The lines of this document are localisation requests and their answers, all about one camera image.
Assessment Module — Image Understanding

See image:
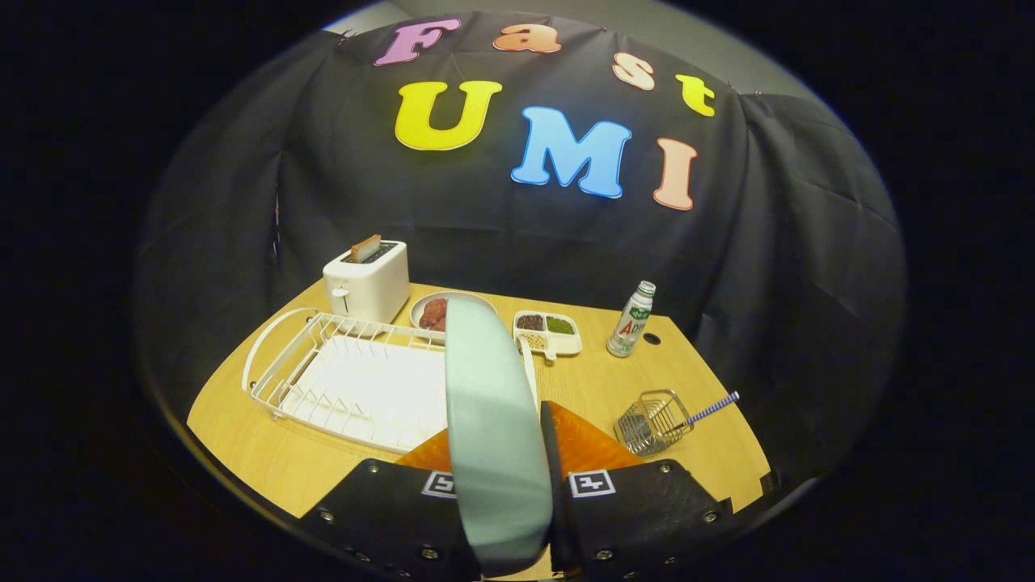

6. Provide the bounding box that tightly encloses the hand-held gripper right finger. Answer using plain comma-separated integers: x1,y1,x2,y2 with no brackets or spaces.
539,400,737,576

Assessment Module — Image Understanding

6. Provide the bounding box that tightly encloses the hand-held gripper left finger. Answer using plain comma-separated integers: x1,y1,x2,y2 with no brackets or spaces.
299,427,486,582

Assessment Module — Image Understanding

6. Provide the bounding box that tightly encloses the light green plate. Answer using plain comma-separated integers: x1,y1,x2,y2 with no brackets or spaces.
445,296,555,576

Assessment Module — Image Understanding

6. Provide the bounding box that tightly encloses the metal wire basket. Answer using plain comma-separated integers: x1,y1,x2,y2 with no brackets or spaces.
614,390,694,458

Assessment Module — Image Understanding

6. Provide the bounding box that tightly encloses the white wire dish rack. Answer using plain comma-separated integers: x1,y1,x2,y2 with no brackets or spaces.
241,307,539,453

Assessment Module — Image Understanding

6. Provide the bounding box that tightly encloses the checkered handle spoon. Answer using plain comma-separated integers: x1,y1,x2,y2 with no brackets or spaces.
683,391,741,427

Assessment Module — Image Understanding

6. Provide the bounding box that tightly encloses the small white meat plate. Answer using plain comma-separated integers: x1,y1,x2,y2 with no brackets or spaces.
409,291,498,334

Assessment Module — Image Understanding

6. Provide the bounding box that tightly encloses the white divided bean tray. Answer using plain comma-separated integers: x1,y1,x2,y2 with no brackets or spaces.
513,310,583,362

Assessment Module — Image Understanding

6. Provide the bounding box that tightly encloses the white green label bottle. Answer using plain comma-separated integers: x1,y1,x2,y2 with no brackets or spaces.
606,280,657,358

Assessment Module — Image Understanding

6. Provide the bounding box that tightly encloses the white toaster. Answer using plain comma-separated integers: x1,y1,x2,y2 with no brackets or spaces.
322,240,411,326

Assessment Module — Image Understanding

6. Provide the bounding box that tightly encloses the black backdrop cloth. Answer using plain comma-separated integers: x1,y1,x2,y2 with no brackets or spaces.
133,12,906,486

